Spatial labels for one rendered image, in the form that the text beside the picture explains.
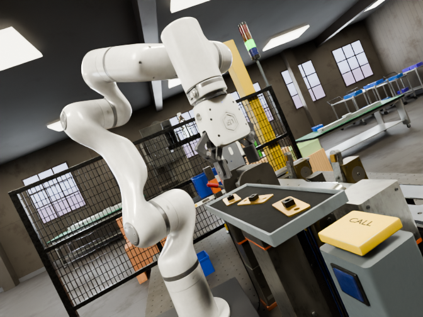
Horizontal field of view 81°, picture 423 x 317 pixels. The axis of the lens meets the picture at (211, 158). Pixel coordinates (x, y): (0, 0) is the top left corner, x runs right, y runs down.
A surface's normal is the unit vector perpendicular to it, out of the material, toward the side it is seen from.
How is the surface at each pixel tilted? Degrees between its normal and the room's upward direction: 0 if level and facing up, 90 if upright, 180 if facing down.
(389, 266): 90
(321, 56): 90
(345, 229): 0
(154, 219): 80
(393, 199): 90
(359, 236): 0
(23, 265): 90
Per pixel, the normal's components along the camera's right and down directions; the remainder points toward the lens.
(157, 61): 0.63, 0.21
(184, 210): 0.72, -0.11
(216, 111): 0.47, -0.22
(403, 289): 0.26, -0.07
